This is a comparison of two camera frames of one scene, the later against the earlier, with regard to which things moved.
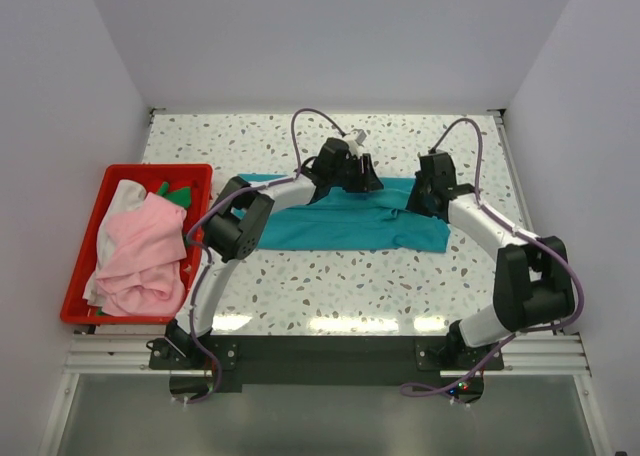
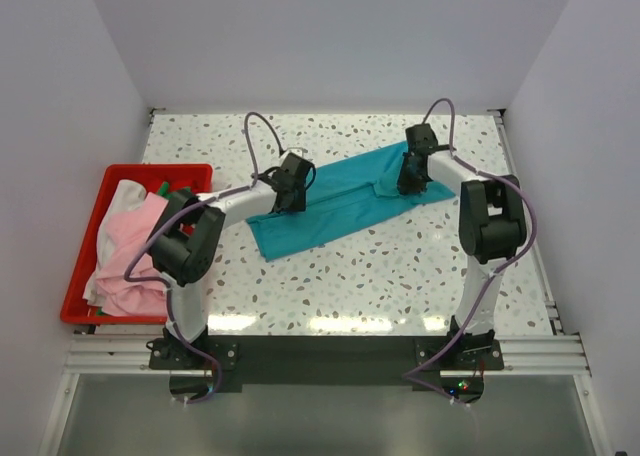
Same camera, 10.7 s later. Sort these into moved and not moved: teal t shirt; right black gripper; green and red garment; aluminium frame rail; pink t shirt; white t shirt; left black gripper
Moved: right black gripper; left black gripper; teal t shirt
Not moved: aluminium frame rail; white t shirt; green and red garment; pink t shirt
